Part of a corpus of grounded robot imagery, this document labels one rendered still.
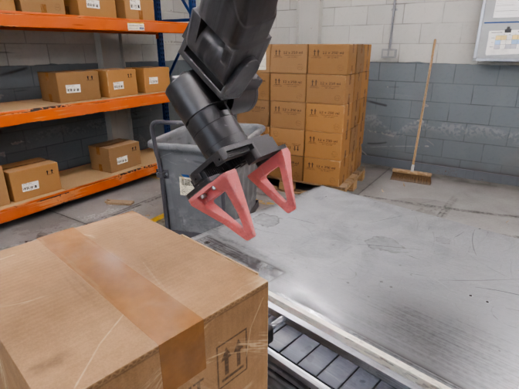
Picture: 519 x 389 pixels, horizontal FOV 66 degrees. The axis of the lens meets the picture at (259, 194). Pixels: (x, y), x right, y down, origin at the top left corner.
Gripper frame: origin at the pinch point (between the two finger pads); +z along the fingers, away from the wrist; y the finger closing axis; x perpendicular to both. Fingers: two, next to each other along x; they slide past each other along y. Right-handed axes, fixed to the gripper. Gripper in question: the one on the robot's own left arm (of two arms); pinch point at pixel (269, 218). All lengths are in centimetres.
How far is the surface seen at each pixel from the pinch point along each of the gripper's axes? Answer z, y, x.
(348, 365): 27.3, 13.7, 12.7
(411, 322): 34, 37, 12
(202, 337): 6.4, -13.8, 4.3
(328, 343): 20.2, 8.0, 9.1
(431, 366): 38.0, 26.7, 7.2
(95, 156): -143, 205, 303
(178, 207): -37, 144, 171
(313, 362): 24.0, 11.2, 16.8
